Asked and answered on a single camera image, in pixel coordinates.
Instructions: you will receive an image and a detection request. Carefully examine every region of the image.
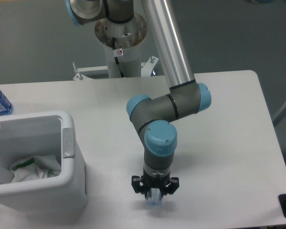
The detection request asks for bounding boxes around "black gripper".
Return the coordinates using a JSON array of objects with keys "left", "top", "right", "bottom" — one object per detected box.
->
[{"left": 131, "top": 171, "right": 180, "bottom": 196}]

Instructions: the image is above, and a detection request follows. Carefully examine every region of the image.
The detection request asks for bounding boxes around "clear plastic water bottle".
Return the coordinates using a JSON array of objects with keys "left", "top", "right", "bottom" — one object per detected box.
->
[{"left": 145, "top": 188, "right": 163, "bottom": 209}]

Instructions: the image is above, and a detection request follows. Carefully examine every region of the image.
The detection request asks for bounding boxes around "white paper wrapper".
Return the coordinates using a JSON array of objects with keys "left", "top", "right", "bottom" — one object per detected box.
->
[{"left": 10, "top": 155, "right": 61, "bottom": 183}]

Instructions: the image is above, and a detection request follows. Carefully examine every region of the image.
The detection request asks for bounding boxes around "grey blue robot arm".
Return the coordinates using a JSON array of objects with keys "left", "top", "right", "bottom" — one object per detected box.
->
[{"left": 65, "top": 0, "right": 212, "bottom": 198}]

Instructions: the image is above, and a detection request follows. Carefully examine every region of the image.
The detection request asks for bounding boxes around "white plastic trash can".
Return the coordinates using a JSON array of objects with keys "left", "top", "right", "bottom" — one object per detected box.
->
[{"left": 0, "top": 111, "right": 88, "bottom": 214}]

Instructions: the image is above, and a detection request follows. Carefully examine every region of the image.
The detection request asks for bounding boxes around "white metal base bracket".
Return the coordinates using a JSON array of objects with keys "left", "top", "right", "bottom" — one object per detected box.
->
[{"left": 72, "top": 56, "right": 159, "bottom": 81}]

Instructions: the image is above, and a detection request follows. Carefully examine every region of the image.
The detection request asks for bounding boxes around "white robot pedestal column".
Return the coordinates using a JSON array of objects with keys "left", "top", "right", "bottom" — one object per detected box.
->
[{"left": 95, "top": 12, "right": 148, "bottom": 78}]

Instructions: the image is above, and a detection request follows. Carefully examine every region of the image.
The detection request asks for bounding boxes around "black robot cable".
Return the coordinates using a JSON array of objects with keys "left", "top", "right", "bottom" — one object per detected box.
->
[{"left": 112, "top": 37, "right": 125, "bottom": 78}]

